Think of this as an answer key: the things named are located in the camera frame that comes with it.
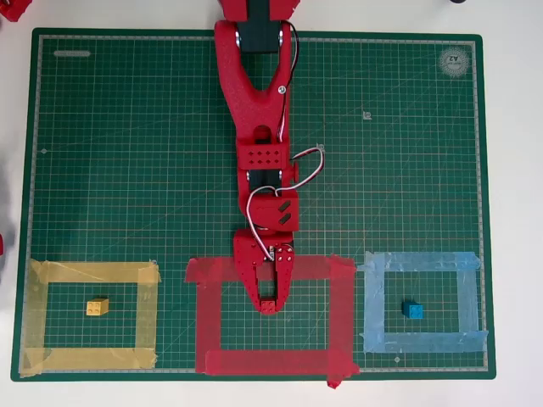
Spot red leader arm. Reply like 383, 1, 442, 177
0, 0, 33, 23

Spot red tape square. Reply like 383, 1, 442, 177
184, 253, 361, 390

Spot blue tape square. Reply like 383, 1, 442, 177
357, 250, 490, 354

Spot blue toy brick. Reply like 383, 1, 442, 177
401, 298, 424, 320

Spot yellow toy brick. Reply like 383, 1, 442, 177
86, 298, 110, 317

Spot yellow tape square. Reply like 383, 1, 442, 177
19, 258, 162, 378

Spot green cutting mat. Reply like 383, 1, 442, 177
10, 27, 496, 382

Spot white servo cable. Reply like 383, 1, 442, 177
247, 146, 326, 263

